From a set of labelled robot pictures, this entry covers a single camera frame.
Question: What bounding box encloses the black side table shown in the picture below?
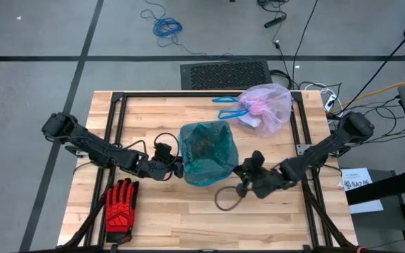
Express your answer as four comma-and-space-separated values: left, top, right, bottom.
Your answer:
345, 82, 405, 253

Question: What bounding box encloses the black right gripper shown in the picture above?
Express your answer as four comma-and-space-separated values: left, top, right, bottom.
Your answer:
232, 164, 292, 200

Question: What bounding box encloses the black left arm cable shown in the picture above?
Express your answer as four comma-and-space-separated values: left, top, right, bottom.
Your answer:
117, 132, 181, 166

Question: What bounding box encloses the yellow cable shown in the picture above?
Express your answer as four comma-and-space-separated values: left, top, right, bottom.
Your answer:
330, 77, 405, 114

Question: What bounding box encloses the blue coiled cable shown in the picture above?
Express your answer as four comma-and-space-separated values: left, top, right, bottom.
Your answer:
140, 0, 251, 61

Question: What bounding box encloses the black floor cable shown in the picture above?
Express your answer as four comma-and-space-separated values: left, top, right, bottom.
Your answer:
291, 0, 319, 89

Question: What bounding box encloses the black perforated computer case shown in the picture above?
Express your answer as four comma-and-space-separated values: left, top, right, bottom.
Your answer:
180, 59, 274, 91

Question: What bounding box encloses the black power strip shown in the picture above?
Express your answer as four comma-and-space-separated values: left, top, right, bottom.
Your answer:
263, 13, 288, 30

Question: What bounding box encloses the teal trash bag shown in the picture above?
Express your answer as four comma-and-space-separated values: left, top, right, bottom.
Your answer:
178, 120, 240, 188

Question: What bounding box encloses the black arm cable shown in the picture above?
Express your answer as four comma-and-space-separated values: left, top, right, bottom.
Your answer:
117, 132, 181, 166
214, 185, 245, 212

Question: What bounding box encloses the white printed paper sheet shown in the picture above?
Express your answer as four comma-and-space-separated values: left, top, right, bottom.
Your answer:
338, 167, 385, 215

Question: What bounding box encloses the black metal rig frame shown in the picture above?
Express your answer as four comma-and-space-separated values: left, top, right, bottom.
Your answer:
57, 90, 364, 253

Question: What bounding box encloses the red work glove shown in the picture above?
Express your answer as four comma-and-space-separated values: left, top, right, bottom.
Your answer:
104, 177, 141, 245

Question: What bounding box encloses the pale pink trash bag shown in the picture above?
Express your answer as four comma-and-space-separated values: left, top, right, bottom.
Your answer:
212, 83, 294, 136

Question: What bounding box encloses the white power strip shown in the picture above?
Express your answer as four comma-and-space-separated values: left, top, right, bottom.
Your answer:
323, 93, 338, 113

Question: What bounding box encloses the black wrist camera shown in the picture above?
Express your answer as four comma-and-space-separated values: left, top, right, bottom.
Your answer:
250, 150, 266, 171
153, 142, 173, 163

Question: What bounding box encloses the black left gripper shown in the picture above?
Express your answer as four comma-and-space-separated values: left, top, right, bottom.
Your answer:
139, 157, 185, 182

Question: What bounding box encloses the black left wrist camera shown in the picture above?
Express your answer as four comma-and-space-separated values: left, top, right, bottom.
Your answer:
153, 142, 173, 163

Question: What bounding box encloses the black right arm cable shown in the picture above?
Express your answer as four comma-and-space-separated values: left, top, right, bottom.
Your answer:
214, 185, 245, 212

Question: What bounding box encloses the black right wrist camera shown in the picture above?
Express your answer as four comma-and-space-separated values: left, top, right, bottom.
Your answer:
250, 150, 266, 171

